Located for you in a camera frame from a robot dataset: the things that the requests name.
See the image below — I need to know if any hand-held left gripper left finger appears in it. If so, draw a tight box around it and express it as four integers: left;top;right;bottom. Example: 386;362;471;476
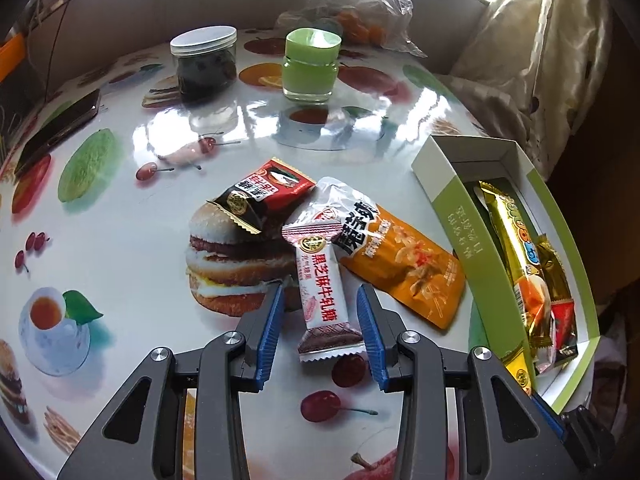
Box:
57;282;286;480

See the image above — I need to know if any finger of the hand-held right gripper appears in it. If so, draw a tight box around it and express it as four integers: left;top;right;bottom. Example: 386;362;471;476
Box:
530;391;621;480

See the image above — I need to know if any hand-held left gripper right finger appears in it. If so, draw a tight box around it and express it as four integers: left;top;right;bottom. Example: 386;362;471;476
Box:
356;282;583;480

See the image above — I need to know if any small red candy packet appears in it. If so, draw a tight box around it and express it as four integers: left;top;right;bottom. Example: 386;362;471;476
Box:
550;299;580;361

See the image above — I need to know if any gold peanut candy packet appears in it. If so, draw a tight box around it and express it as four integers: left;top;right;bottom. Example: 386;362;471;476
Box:
536;232;575;306

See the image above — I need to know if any white and green cardboard box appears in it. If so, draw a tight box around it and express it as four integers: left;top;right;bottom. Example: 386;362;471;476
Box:
411;135;601;416

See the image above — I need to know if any long gold snack bar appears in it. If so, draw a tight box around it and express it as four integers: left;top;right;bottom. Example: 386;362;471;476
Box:
474;180;553;393

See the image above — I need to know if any orange snack packet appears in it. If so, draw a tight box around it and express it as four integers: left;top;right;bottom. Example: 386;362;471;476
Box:
320;176;467;331

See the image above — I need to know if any black and red candy packet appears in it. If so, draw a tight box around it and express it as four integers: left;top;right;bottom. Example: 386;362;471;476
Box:
206;157;316;235

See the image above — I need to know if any brown wooden cabinet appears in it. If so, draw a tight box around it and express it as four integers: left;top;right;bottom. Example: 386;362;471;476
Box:
545;10;640;311

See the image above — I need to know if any green glass jar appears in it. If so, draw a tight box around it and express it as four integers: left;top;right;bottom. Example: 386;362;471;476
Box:
281;28;343;105

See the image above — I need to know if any dark jar with white lid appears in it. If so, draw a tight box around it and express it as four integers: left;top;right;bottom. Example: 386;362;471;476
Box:
170;25;238;103

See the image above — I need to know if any black smartphone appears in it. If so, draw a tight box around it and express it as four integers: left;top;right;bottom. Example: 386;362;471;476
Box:
14;89;103;177

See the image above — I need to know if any cream patterned curtain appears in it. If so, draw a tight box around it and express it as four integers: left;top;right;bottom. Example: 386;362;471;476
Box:
435;0;616;181

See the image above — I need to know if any clear plastic bag of fruit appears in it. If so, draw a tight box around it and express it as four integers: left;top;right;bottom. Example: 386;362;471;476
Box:
274;0;430;58

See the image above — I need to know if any orange plastic object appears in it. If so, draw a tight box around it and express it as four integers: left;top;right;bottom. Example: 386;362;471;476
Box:
0;35;26;83

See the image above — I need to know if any thin black cable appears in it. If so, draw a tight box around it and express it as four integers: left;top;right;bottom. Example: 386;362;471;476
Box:
42;0;101;106

